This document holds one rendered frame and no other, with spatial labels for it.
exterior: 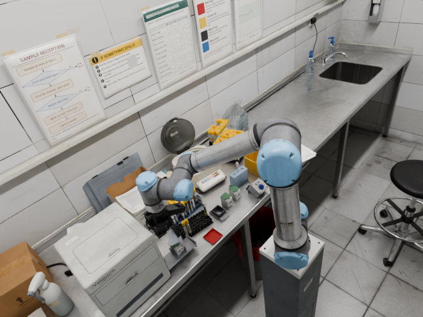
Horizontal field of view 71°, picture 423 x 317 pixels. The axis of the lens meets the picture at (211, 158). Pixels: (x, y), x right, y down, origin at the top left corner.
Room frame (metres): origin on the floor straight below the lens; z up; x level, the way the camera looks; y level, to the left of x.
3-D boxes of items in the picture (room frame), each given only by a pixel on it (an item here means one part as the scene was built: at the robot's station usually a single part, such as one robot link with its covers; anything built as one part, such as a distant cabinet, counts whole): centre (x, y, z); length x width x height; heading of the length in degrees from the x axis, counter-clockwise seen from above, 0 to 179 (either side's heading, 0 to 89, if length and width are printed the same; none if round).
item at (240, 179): (1.20, -0.13, 0.92); 0.10 x 0.07 x 0.10; 124
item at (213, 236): (0.89, 0.06, 0.88); 0.07 x 0.07 x 0.01; 39
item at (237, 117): (1.80, -0.21, 0.97); 0.26 x 0.17 x 0.19; 145
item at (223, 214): (1.01, 0.01, 0.89); 0.09 x 0.05 x 0.04; 39
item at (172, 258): (0.80, 0.24, 0.92); 0.21 x 0.07 x 0.05; 129
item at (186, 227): (0.97, 0.15, 0.93); 0.17 x 0.09 x 0.11; 118
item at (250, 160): (1.30, -0.27, 0.93); 0.13 x 0.13 x 0.10; 35
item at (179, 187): (0.78, 0.14, 1.32); 0.11 x 0.11 x 0.08; 70
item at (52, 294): (0.66, 0.71, 1.00); 0.09 x 0.08 x 0.24; 39
